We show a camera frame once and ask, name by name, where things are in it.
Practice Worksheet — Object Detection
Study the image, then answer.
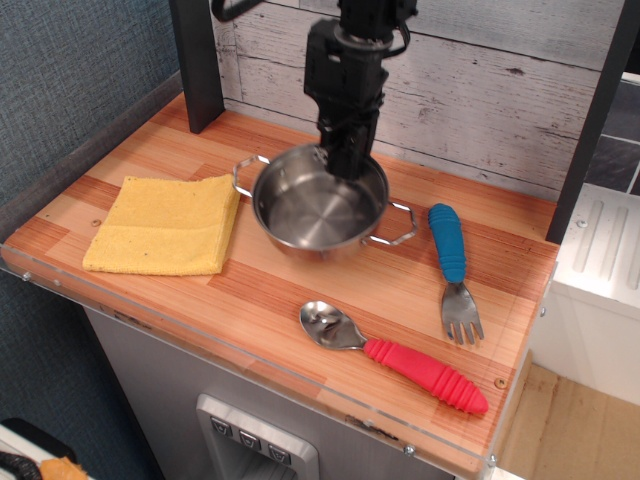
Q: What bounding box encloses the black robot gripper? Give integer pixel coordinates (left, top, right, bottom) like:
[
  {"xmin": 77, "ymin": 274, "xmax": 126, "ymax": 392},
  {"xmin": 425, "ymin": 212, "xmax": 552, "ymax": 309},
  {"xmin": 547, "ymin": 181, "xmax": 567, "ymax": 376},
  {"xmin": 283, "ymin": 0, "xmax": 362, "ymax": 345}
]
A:
[{"xmin": 304, "ymin": 19, "xmax": 388, "ymax": 180}]

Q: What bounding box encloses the stainless steel pot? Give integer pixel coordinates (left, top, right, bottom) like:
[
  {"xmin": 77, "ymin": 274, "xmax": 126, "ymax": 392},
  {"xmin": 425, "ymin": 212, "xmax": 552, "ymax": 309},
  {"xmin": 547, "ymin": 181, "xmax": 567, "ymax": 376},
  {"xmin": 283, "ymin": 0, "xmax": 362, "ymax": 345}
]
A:
[{"xmin": 232, "ymin": 144, "xmax": 418, "ymax": 261}]

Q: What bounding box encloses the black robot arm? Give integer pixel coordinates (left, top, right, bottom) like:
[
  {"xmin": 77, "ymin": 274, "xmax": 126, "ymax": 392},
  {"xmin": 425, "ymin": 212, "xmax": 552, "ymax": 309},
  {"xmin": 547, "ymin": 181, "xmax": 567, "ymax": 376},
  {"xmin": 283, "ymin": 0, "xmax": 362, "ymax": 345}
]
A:
[{"xmin": 304, "ymin": 1, "xmax": 417, "ymax": 180}]

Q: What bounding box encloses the yellow folded cloth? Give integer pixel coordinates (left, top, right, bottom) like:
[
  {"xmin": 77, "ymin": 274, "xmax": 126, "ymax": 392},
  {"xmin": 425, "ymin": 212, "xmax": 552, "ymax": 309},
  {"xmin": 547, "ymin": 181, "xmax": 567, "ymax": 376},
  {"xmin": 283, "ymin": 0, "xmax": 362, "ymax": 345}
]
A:
[{"xmin": 82, "ymin": 174, "xmax": 240, "ymax": 276}]

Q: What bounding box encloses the white toy sink unit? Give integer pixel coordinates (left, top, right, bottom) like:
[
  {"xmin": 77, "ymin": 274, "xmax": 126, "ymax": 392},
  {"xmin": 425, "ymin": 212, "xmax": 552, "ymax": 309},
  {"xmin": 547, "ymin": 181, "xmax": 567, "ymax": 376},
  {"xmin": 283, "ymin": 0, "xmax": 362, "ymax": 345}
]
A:
[{"xmin": 527, "ymin": 72, "xmax": 640, "ymax": 407}]

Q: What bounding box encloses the grey toy dispenser panel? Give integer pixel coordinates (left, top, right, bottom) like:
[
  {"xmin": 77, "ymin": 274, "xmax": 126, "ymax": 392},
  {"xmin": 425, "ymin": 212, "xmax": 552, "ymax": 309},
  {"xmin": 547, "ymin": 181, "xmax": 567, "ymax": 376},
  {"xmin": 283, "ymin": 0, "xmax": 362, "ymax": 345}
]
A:
[{"xmin": 196, "ymin": 394, "xmax": 320, "ymax": 479}]

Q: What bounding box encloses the orange and black object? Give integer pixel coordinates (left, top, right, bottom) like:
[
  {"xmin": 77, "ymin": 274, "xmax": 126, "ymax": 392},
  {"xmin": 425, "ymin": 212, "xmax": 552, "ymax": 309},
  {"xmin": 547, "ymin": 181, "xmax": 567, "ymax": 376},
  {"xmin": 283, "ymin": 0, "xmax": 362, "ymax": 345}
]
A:
[{"xmin": 1, "ymin": 418, "xmax": 91, "ymax": 480}]

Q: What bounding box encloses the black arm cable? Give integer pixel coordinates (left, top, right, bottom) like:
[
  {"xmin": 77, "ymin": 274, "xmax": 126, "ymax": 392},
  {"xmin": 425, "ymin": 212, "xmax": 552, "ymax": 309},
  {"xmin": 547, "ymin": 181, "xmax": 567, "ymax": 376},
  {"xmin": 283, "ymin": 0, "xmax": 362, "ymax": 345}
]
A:
[{"xmin": 209, "ymin": 0, "xmax": 264, "ymax": 23}]

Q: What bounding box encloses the red handled spoon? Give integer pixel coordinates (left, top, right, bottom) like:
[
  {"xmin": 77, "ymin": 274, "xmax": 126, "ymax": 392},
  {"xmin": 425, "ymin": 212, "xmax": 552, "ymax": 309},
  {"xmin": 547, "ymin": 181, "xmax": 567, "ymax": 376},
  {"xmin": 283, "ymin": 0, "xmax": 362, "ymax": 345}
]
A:
[{"xmin": 299, "ymin": 300, "xmax": 489, "ymax": 415}]

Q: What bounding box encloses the dark left shelf post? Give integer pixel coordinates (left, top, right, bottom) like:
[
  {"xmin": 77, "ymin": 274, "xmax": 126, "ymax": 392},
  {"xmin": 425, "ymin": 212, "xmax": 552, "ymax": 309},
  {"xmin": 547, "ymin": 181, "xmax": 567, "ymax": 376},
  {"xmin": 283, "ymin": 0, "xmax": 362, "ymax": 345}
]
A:
[{"xmin": 169, "ymin": 0, "xmax": 225, "ymax": 134}]

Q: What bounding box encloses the dark shelf post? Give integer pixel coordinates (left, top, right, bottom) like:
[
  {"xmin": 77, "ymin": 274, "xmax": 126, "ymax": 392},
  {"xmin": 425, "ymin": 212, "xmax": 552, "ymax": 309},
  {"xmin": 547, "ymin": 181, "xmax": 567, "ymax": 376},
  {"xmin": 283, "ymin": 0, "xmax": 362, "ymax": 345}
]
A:
[
  {"xmin": 545, "ymin": 0, "xmax": 639, "ymax": 245},
  {"xmin": 169, "ymin": 0, "xmax": 225, "ymax": 134}
]

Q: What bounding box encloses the blue handled fork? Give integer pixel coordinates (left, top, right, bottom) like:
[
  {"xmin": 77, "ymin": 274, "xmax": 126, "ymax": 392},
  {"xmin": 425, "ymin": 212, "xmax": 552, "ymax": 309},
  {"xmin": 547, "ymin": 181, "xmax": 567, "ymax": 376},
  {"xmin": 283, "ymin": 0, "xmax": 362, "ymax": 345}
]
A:
[{"xmin": 428, "ymin": 203, "xmax": 484, "ymax": 345}]

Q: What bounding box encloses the dark right shelf post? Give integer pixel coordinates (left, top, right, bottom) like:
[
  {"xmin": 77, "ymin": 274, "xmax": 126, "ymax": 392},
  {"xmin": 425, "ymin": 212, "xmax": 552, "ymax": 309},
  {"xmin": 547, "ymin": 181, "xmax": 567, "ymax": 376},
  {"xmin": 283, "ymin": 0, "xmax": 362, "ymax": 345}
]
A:
[{"xmin": 545, "ymin": 0, "xmax": 639, "ymax": 245}]

